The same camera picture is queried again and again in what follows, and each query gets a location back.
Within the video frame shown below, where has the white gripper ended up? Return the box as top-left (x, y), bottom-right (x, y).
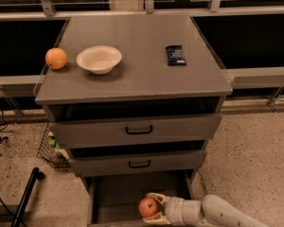
top-left (142, 192), bottom-right (204, 226)

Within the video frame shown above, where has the red apple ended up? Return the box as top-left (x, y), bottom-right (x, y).
top-left (138, 197), bottom-right (159, 218)

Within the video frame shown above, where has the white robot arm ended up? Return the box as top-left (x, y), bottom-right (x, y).
top-left (142, 193), bottom-right (269, 227)

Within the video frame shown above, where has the grey bottom drawer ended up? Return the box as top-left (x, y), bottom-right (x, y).
top-left (84, 169), bottom-right (207, 227)

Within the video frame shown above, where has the grey drawer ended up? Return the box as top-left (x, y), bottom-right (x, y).
top-left (70, 149), bottom-right (206, 177)
top-left (84, 169), bottom-right (207, 227)
top-left (49, 113), bottom-right (222, 148)

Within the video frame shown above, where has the grey middle drawer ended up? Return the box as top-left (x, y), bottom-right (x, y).
top-left (70, 149), bottom-right (206, 177)

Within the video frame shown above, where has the grey top drawer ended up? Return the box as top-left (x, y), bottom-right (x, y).
top-left (49, 113), bottom-right (222, 148)

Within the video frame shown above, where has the grey drawer cabinet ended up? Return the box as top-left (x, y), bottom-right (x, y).
top-left (34, 13), bottom-right (234, 178)

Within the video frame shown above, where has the black pole stand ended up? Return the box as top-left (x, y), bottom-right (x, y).
top-left (10, 167), bottom-right (45, 227)

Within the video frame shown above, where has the dark blue snack bar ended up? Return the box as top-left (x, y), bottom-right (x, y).
top-left (166, 45), bottom-right (186, 66)

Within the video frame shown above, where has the white bowl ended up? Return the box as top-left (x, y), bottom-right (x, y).
top-left (77, 45), bottom-right (122, 75)

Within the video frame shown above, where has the orange fruit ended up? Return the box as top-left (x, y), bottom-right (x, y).
top-left (45, 47), bottom-right (67, 70)

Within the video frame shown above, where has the black wire basket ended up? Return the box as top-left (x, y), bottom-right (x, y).
top-left (37, 125), bottom-right (70, 169)

